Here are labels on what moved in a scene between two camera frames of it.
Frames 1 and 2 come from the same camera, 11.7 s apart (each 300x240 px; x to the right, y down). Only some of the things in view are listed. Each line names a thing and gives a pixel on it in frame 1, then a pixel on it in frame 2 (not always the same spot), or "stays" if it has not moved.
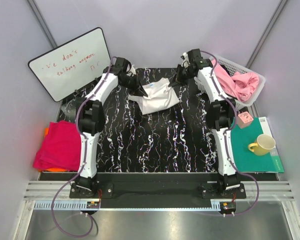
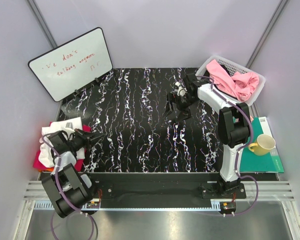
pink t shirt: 240,85 stays
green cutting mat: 244,160 stays
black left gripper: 137,89 to 86,137
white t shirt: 160,95 to 46,156
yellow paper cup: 264,146 stays
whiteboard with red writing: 73,65 stays
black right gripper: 178,80 to 184,113
